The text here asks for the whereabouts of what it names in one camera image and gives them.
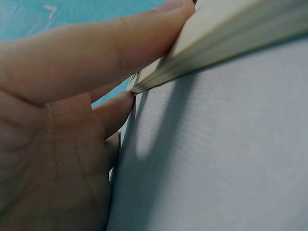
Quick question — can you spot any cream thick book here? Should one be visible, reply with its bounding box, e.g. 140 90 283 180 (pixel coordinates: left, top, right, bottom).
128 0 308 95

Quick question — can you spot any person's left hand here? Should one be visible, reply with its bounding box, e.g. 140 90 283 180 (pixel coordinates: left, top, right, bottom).
0 0 196 231

